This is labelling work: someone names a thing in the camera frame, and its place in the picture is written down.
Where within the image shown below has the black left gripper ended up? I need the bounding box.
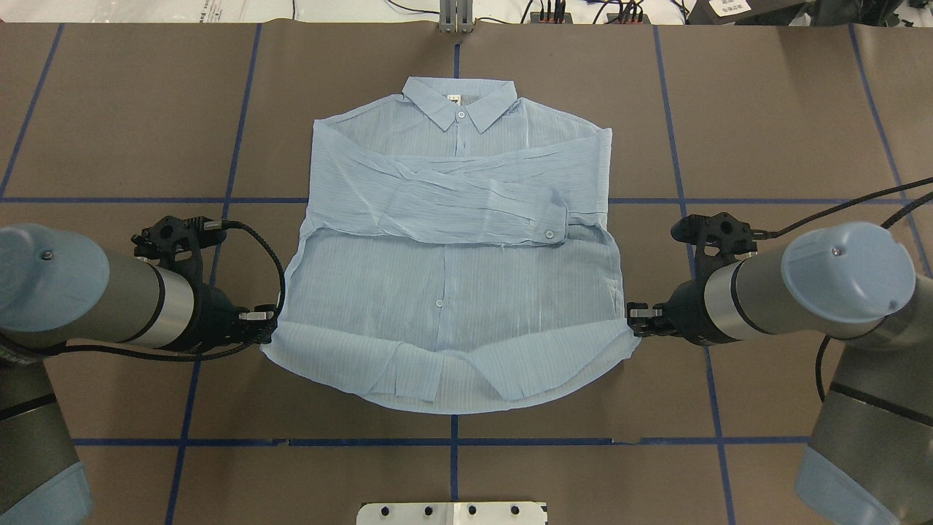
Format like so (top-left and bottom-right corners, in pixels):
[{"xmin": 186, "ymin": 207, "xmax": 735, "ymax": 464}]
[{"xmin": 186, "ymin": 284, "xmax": 277, "ymax": 354}]

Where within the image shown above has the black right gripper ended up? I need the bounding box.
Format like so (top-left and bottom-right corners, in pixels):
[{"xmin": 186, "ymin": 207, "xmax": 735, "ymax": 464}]
[{"xmin": 628, "ymin": 281, "xmax": 719, "ymax": 346}]

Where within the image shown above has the light blue button-up shirt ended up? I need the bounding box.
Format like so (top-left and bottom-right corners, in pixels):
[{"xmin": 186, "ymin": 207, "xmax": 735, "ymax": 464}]
[{"xmin": 262, "ymin": 77, "xmax": 639, "ymax": 415}]

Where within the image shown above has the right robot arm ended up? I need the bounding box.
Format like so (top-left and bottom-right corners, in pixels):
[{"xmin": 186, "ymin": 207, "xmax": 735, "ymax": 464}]
[{"xmin": 626, "ymin": 213, "xmax": 932, "ymax": 524}]

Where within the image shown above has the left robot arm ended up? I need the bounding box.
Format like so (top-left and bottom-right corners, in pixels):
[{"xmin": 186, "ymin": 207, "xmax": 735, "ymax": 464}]
[{"xmin": 1, "ymin": 216, "xmax": 286, "ymax": 524}]

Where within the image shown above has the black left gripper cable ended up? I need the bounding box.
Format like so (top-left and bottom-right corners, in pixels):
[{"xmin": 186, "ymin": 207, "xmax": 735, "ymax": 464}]
[{"xmin": 44, "ymin": 219, "xmax": 286, "ymax": 363}]

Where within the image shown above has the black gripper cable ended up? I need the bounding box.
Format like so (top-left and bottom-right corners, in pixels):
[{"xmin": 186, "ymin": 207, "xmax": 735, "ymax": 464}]
[
  {"xmin": 758, "ymin": 177, "xmax": 933, "ymax": 402},
  {"xmin": 44, "ymin": 219, "xmax": 286, "ymax": 363}
]

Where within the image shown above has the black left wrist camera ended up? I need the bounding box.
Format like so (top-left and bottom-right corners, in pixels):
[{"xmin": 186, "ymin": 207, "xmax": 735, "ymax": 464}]
[{"xmin": 130, "ymin": 216, "xmax": 227, "ymax": 284}]

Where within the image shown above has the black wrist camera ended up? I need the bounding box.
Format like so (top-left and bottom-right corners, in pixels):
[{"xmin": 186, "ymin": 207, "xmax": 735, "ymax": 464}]
[
  {"xmin": 130, "ymin": 216, "xmax": 227, "ymax": 284},
  {"xmin": 670, "ymin": 212, "xmax": 768, "ymax": 265}
]

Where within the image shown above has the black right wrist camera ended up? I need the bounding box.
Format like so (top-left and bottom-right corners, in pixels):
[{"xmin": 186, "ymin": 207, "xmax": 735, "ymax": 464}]
[{"xmin": 670, "ymin": 212, "xmax": 768, "ymax": 265}]

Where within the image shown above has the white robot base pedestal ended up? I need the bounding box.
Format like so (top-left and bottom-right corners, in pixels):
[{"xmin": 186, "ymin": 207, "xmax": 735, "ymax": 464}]
[{"xmin": 356, "ymin": 501, "xmax": 550, "ymax": 524}]

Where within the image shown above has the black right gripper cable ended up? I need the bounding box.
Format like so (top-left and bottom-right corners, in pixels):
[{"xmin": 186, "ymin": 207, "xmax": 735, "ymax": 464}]
[{"xmin": 758, "ymin": 177, "xmax": 933, "ymax": 402}]

